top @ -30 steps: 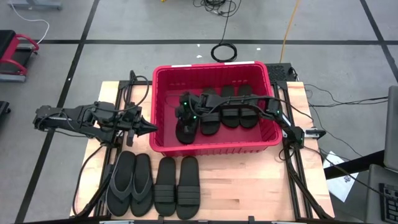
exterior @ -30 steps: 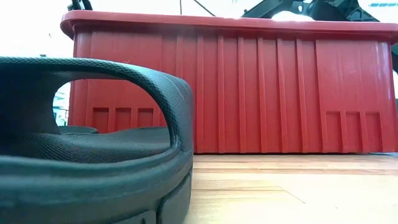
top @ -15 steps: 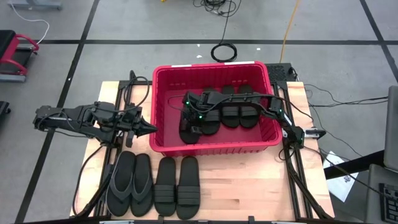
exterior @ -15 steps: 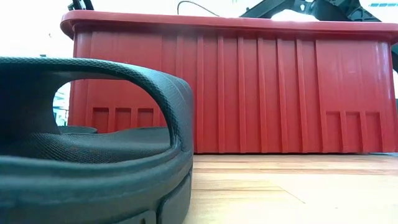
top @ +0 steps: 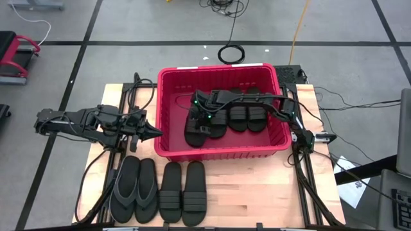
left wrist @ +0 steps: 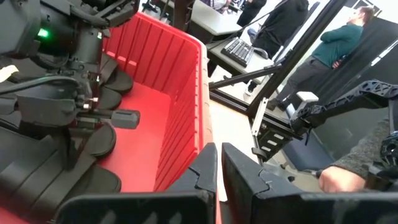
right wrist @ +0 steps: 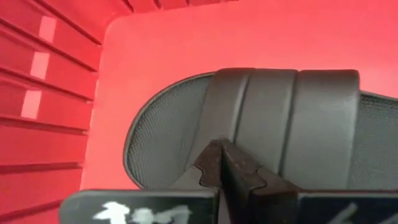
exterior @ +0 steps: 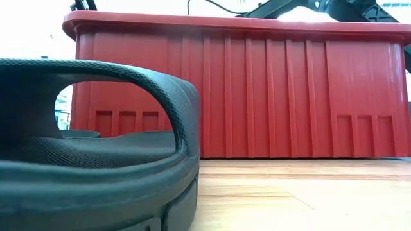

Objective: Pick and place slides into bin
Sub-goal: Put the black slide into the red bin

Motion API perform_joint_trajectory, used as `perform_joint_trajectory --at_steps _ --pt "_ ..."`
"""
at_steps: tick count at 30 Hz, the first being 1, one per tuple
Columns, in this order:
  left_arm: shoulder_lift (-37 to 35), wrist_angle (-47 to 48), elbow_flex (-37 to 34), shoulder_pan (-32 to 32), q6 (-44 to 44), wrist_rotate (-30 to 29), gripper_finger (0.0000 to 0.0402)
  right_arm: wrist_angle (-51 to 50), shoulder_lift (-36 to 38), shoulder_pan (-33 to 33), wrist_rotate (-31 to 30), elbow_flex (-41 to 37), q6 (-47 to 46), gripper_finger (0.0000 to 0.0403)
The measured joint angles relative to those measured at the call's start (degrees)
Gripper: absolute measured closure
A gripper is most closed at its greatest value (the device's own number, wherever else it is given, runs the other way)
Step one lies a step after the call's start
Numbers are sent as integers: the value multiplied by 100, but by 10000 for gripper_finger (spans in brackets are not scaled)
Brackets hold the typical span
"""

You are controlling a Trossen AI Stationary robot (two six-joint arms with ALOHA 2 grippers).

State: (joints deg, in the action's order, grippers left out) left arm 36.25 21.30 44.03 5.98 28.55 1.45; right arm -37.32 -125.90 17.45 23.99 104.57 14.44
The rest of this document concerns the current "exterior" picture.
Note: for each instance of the black slide sandal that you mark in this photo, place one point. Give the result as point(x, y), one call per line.
point(96, 186)

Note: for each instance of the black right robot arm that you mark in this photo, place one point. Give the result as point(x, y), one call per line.
point(353, 9)

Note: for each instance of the red plastic bin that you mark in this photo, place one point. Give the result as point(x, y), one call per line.
point(257, 96)

